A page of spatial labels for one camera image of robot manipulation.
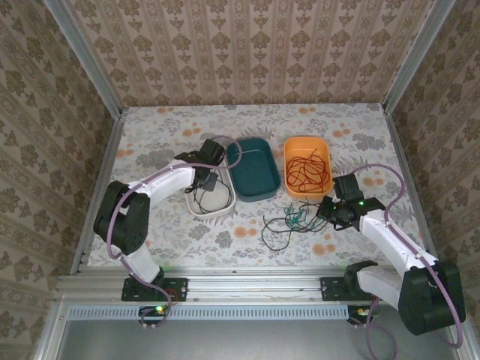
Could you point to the small circuit board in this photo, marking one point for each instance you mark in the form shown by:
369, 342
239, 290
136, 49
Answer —
153, 311
360, 312

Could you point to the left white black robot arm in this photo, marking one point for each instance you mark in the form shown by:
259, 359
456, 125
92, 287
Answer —
168, 180

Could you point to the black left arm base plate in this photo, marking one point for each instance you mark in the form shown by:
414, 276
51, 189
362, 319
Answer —
176, 288

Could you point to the aluminium table edge rail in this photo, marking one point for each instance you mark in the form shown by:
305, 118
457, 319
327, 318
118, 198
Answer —
255, 285

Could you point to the orange plastic tray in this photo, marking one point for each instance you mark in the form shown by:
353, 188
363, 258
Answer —
300, 148

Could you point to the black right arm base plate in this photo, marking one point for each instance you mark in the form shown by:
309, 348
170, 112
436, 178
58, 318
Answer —
333, 288

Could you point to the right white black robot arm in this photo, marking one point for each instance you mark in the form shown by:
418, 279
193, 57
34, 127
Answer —
390, 232

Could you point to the teal plastic tray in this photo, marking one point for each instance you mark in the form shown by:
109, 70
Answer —
255, 176

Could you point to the aluminium corner post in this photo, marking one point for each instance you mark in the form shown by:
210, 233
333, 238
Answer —
84, 56
412, 56

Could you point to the white plastic tray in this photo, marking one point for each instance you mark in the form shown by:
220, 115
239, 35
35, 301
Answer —
210, 210

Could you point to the aluminium side rail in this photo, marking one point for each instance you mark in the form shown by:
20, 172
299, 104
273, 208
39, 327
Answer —
107, 165
407, 172

